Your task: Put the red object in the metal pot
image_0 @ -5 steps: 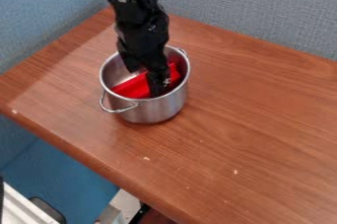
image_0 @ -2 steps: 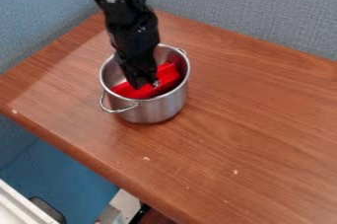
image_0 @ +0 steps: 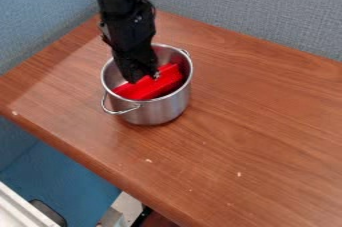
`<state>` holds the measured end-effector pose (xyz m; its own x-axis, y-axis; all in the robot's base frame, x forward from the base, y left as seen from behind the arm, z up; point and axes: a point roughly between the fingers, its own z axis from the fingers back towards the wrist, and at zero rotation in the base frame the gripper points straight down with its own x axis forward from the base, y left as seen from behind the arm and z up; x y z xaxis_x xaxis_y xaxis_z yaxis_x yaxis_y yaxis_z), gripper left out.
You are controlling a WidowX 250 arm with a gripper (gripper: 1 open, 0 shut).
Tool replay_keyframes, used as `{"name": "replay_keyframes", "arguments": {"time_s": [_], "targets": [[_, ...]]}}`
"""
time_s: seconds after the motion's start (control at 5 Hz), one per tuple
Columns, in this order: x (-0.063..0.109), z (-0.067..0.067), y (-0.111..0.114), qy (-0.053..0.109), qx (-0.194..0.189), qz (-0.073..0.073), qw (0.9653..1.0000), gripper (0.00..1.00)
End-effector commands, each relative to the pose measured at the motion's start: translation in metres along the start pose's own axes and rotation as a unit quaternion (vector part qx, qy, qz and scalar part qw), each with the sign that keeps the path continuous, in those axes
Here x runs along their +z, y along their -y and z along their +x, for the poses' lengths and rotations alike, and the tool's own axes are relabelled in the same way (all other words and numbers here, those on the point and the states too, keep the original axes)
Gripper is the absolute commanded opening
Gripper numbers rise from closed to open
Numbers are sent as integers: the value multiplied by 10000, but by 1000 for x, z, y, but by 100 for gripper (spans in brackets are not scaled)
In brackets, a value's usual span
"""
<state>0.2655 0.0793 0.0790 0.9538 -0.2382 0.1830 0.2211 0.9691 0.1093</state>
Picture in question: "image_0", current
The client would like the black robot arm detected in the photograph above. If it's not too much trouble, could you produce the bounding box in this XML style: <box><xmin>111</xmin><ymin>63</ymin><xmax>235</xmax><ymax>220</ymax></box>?
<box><xmin>96</xmin><ymin>0</ymin><xmax>159</xmax><ymax>83</ymax></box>

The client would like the red rectangular block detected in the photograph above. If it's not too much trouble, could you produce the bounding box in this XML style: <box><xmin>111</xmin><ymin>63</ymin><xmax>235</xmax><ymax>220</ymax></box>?
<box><xmin>112</xmin><ymin>63</ymin><xmax>183</xmax><ymax>100</ymax></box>

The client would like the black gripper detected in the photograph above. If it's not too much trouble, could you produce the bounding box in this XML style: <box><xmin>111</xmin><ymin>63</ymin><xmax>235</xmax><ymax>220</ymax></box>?
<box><xmin>100</xmin><ymin>2</ymin><xmax>159</xmax><ymax>83</ymax></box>

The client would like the white device with black part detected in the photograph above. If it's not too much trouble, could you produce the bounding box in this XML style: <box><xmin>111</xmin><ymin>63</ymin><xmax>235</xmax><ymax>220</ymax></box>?
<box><xmin>0</xmin><ymin>181</ymin><xmax>68</xmax><ymax>227</ymax></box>

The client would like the stainless steel pot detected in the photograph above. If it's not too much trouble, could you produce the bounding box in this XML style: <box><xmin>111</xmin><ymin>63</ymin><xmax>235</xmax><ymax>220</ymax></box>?
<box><xmin>100</xmin><ymin>44</ymin><xmax>194</xmax><ymax>125</ymax></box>

